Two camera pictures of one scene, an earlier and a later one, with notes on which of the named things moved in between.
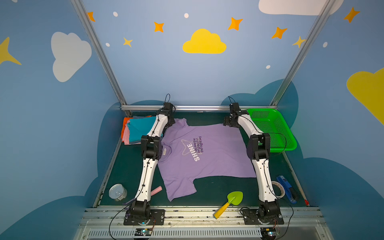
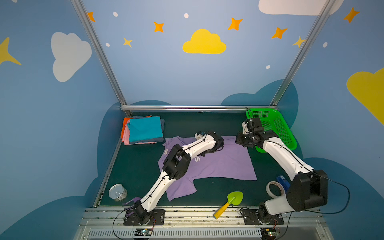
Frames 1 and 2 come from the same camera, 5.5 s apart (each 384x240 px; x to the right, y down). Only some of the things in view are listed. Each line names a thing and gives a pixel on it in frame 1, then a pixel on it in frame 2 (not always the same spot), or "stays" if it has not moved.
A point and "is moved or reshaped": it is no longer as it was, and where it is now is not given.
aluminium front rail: x=107 y=223 stays
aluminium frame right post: x=314 y=30 stays
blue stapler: x=287 y=186 stays
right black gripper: x=229 y=121 → x=241 y=140
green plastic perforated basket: x=270 y=121 stays
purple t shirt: x=189 y=152 is moved or reshaped
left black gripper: x=169 y=120 → x=205 y=135
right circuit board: x=268 y=233 stays
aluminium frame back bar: x=161 y=107 stays
